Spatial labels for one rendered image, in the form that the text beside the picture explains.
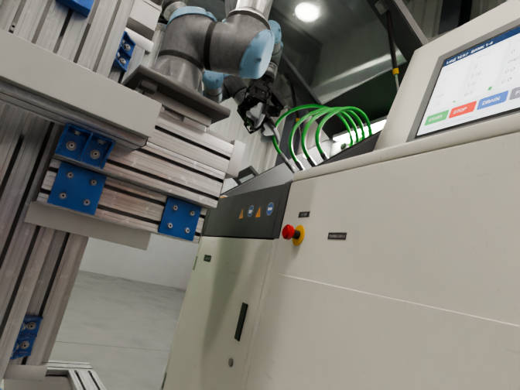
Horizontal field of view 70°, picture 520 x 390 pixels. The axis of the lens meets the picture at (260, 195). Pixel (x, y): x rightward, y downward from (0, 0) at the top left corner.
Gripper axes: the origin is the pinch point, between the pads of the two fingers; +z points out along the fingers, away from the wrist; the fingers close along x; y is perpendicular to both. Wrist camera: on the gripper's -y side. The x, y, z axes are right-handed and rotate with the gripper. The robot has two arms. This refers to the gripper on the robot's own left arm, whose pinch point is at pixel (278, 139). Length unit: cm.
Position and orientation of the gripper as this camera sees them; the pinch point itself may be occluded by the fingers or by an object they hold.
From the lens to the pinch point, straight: 148.6
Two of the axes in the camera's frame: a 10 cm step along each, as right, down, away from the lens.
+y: -8.3, 4.4, -3.5
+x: 1.9, -3.7, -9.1
